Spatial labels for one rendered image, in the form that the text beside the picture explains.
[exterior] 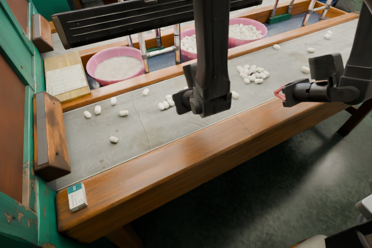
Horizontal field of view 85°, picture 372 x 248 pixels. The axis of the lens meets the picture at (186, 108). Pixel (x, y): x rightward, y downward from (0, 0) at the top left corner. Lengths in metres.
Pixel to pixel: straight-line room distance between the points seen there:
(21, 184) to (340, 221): 1.53
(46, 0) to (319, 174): 3.44
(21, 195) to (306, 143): 1.68
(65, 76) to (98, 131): 0.32
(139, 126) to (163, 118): 0.09
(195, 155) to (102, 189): 0.27
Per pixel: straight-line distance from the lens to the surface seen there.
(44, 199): 0.62
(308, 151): 1.77
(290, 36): 1.29
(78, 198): 0.62
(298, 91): 0.68
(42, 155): 0.63
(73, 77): 0.97
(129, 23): 0.59
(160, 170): 0.61
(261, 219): 1.42
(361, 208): 0.37
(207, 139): 0.66
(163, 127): 0.72
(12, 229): 0.49
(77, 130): 0.80
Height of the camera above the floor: 1.31
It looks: 47 degrees down
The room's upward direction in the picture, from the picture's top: straight up
